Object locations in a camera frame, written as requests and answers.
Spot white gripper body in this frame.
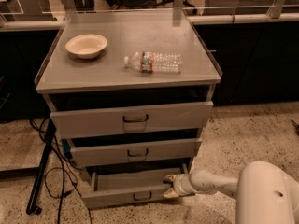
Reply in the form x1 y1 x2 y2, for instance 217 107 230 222
173 174 193 196

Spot grey middle drawer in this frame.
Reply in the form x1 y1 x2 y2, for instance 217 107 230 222
71 138 201 167

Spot clear plastic water bottle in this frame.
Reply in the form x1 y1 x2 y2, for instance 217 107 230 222
124 51 183 75

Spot grey drawer cabinet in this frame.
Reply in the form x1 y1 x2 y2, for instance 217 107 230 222
35 8 223 179

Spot white paper bowl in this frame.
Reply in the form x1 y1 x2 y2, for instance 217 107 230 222
65 34 107 60

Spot grey bottom drawer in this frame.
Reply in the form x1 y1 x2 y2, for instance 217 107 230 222
82 163 188 209

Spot black floor cable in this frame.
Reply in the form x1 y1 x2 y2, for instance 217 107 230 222
29 118 93 224

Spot white horizontal rail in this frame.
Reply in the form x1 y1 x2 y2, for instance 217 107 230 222
0 13 299 32

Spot black metal stand leg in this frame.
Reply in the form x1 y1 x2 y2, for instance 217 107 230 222
26 119 56 215

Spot grey top drawer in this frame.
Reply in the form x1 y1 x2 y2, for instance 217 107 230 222
50 102 213 139

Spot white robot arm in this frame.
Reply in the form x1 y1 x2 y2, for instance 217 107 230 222
164 161 299 224

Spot grey drawer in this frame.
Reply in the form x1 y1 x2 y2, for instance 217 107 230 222
50 102 213 139
71 138 201 167
82 163 188 209

